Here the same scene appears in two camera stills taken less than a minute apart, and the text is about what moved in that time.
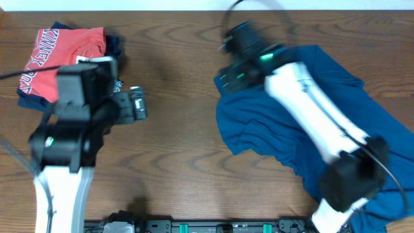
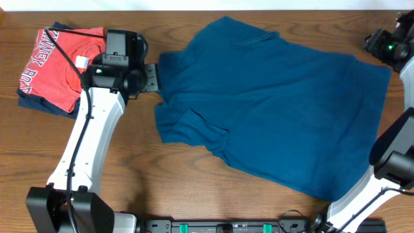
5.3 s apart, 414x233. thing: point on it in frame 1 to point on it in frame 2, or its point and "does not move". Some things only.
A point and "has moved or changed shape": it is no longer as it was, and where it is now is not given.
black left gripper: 127,114 to 152,83
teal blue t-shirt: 258,119 has moved or changed shape
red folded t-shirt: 55,47 does not move
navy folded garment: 112,49 does not move
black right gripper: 233,74 to 378,38
